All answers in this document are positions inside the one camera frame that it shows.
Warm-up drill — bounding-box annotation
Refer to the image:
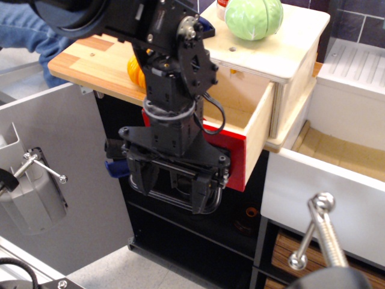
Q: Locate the grey plastic door bin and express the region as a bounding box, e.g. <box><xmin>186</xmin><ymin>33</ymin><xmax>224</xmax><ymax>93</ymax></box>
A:
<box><xmin>1</xmin><ymin>123</ymin><xmax>67</xmax><ymax>235</ymax></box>

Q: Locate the brown toy bottle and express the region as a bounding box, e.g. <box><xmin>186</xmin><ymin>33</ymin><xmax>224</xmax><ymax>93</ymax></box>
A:
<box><xmin>233</xmin><ymin>204</ymin><xmax>260</xmax><ymax>236</ymax></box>

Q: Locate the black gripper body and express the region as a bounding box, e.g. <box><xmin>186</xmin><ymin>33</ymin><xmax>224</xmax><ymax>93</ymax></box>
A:
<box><xmin>119</xmin><ymin>116</ymin><xmax>230</xmax><ymax>188</ymax></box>

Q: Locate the blue Irwin bar clamp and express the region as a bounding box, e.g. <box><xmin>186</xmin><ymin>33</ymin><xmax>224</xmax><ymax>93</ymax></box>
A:
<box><xmin>105</xmin><ymin>17</ymin><xmax>216</xmax><ymax>178</ymax></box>

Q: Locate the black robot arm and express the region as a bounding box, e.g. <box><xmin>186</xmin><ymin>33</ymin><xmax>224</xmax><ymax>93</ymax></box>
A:
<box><xmin>30</xmin><ymin>1</ymin><xmax>230</xmax><ymax>214</ymax></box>

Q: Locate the black cable bottom left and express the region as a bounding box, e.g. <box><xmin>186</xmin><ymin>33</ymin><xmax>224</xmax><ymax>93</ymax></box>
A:
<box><xmin>0</xmin><ymin>257</ymin><xmax>40</xmax><ymax>289</ymax></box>

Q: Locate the red front wooden drawer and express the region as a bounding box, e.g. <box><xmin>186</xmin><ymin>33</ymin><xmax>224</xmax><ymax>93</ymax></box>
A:
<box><xmin>141</xmin><ymin>61</ymin><xmax>276</xmax><ymax>193</ymax></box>

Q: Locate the black metal drawer handle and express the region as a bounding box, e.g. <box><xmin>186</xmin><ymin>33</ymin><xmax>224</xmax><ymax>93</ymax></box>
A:
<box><xmin>147</xmin><ymin>173</ymin><xmax>223</xmax><ymax>214</ymax></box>

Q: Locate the black cabinet shelf unit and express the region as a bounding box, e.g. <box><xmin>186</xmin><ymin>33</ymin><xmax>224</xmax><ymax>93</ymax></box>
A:
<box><xmin>94</xmin><ymin>93</ymin><xmax>289</xmax><ymax>289</ymax></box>

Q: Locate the steel clamp screw left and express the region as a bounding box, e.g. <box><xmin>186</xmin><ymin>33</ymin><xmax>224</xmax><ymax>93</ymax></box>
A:
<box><xmin>1</xmin><ymin>152</ymin><xmax>68</xmax><ymax>196</ymax></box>

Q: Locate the light plywood box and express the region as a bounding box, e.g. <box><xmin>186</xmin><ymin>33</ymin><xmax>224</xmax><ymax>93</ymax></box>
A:
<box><xmin>202</xmin><ymin>3</ymin><xmax>330</xmax><ymax>143</ymax></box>

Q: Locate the green toy cabbage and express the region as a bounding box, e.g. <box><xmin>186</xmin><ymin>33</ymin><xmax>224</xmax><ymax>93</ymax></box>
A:
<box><xmin>224</xmin><ymin>0</ymin><xmax>284</xmax><ymax>41</ymax></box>

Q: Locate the blue jeans person leg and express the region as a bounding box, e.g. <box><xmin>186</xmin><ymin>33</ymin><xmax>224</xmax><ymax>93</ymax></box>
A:
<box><xmin>1</xmin><ymin>2</ymin><xmax>75</xmax><ymax>88</ymax></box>

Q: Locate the red capped white jar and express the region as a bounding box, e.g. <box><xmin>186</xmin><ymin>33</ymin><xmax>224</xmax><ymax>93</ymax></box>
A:
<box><xmin>217</xmin><ymin>0</ymin><xmax>229</xmax><ymax>20</ymax></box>

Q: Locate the orange toy pumpkin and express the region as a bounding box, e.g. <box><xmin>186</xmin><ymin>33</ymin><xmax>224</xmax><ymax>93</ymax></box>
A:
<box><xmin>127</xmin><ymin>55</ymin><xmax>146</xmax><ymax>88</ymax></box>

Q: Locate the steel clamp screw right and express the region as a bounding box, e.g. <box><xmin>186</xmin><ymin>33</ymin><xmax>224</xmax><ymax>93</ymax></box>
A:
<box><xmin>288</xmin><ymin>191</ymin><xmax>374</xmax><ymax>289</ymax></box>

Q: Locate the grey cabinet door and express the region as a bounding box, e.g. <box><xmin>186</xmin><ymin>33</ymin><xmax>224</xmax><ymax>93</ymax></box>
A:
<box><xmin>1</xmin><ymin>84</ymin><xmax>131</xmax><ymax>274</ymax></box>

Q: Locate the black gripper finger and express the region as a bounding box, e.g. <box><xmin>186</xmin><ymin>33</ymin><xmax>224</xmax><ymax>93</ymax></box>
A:
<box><xmin>127</xmin><ymin>150</ymin><xmax>159</xmax><ymax>195</ymax></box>
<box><xmin>191</xmin><ymin>174</ymin><xmax>218</xmax><ymax>214</ymax></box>

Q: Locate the steel clamp screw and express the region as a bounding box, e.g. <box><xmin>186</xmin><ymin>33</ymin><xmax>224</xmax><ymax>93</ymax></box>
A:
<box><xmin>288</xmin><ymin>191</ymin><xmax>374</xmax><ymax>289</ymax></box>
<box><xmin>1</xmin><ymin>152</ymin><xmax>68</xmax><ymax>196</ymax></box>

